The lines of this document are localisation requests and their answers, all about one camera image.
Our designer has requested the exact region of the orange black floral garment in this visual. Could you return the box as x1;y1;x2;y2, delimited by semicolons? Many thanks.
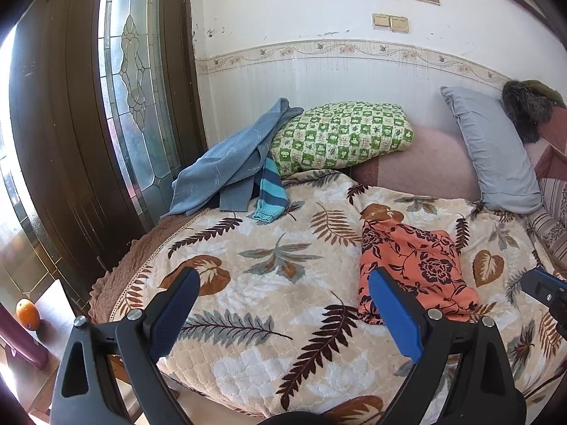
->
358;220;479;324

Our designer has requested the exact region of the striped floral bed sheet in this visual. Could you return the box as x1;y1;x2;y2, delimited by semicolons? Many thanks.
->
528;177;567;278

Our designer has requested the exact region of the orange fruit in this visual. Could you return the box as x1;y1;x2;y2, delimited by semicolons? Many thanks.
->
15;298;41;331

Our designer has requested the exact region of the grey blue pillow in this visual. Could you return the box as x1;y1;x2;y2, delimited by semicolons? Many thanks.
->
440;86;543;215

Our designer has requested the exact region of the pink quilted bolster pillow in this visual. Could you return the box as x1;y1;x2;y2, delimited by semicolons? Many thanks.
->
350;127;481;202

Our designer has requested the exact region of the cream leaf-pattern blanket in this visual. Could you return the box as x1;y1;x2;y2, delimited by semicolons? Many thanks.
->
90;170;566;424

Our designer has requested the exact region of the dark furry cushion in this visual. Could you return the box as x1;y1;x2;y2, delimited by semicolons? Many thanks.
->
502;80;566;144

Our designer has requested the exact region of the teal striped knit garment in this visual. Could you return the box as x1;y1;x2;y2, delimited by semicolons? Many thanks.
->
252;154;288;223

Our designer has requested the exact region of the blue denim cloth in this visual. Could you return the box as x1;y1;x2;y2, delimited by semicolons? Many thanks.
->
167;98;303;216

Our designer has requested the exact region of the green white checkered pillow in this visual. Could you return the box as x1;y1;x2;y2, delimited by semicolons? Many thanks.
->
271;101;414;177

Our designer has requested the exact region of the stained glass window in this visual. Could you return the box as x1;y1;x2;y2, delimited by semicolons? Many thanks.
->
98;0;180;230

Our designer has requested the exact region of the dark wooden door frame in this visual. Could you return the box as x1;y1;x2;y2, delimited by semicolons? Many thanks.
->
1;0;207;305

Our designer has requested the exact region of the beige wall switch plate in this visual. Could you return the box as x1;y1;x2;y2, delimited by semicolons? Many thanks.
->
372;13;409;34

